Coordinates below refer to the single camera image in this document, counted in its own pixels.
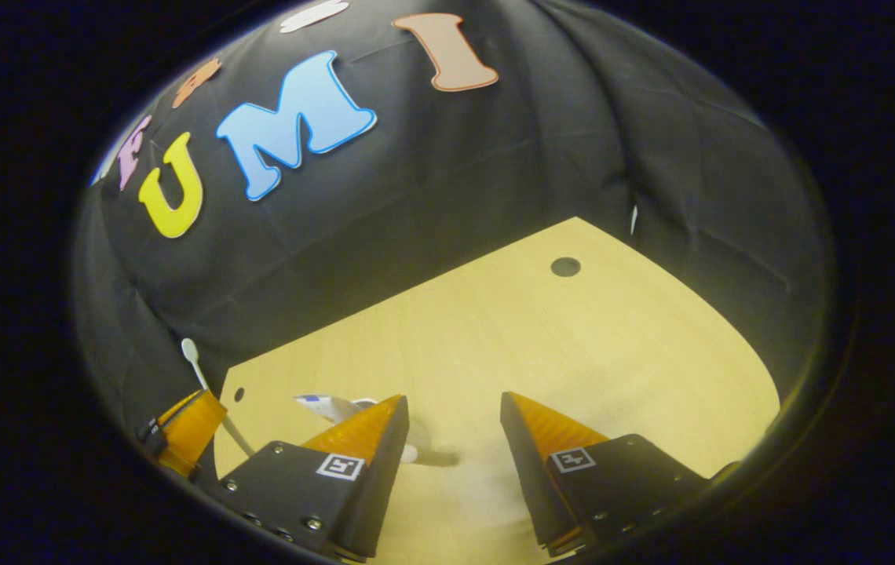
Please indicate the white toothbrush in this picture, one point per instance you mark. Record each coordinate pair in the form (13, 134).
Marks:
(195, 365)

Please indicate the white toothpaste tube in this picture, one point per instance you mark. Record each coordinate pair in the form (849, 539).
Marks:
(330, 406)

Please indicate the light wooden desktop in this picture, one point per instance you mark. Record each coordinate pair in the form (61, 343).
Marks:
(557, 353)

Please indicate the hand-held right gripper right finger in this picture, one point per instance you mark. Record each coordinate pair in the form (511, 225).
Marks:
(530, 486)

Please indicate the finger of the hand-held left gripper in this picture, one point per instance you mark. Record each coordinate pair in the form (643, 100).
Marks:
(192, 431)

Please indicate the black backdrop cloth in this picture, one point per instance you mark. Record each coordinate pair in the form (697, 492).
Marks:
(455, 180)

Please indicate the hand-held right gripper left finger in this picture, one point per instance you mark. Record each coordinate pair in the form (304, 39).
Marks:
(385, 486)

